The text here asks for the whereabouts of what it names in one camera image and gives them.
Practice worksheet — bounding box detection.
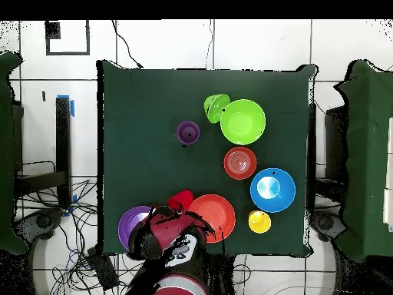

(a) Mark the green cloth side table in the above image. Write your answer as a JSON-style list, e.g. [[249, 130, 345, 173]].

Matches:
[[0, 51, 28, 254], [334, 59, 393, 262]]

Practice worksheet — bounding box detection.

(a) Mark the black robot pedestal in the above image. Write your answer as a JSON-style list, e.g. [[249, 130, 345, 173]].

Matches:
[[210, 254, 235, 295]]

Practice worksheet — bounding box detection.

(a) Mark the black power strip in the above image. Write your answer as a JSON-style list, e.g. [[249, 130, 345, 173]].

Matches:
[[86, 247, 120, 291]]

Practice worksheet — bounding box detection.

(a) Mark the tangle of black cables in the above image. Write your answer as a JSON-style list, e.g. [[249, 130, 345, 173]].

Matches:
[[15, 179, 145, 295]]

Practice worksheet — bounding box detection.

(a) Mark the large purple bowl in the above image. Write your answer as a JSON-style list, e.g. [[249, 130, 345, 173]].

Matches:
[[117, 205, 152, 251]]

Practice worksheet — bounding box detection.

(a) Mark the blue bowl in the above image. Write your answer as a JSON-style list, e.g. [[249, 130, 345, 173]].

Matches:
[[249, 167, 297, 214]]

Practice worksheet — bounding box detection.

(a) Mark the large orange bowl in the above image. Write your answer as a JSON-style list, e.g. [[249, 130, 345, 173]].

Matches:
[[187, 194, 236, 244]]

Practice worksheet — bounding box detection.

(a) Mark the dark green tablecloth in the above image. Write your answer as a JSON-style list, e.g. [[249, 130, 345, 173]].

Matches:
[[97, 59, 317, 257]]

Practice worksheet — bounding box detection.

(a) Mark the small orange bowl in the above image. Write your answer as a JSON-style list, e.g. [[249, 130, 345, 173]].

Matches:
[[223, 146, 258, 181]]

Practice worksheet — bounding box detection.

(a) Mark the black floor cable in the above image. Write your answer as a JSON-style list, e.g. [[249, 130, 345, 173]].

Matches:
[[111, 20, 144, 69]]

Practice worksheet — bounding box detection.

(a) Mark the small green bowl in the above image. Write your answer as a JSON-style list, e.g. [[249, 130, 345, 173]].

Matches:
[[203, 94, 232, 124]]

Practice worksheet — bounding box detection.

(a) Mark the red cup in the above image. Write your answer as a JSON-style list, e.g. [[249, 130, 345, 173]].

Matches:
[[167, 189, 195, 214]]

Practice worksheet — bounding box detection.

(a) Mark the purple cup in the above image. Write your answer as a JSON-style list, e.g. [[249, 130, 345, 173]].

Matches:
[[176, 120, 201, 146]]

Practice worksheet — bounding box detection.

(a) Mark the large green bowl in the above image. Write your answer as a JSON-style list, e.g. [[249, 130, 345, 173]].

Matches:
[[220, 98, 267, 146]]

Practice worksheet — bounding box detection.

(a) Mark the blue tape strip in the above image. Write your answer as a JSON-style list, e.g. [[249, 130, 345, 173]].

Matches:
[[57, 94, 75, 118]]

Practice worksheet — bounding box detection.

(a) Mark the black office chair base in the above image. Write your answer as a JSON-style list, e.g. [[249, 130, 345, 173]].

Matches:
[[13, 208, 64, 244]]

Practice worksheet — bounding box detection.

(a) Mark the black square floor frame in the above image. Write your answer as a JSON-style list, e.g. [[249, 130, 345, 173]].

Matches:
[[45, 20, 91, 56]]

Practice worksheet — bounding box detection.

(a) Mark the yellow cup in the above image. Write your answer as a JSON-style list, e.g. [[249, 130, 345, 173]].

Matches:
[[247, 210, 272, 234]]

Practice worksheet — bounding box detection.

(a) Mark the black metal stand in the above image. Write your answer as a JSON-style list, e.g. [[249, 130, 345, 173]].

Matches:
[[14, 97, 72, 208]]

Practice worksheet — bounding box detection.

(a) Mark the black box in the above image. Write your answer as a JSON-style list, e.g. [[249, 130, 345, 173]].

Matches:
[[324, 105, 348, 185]]

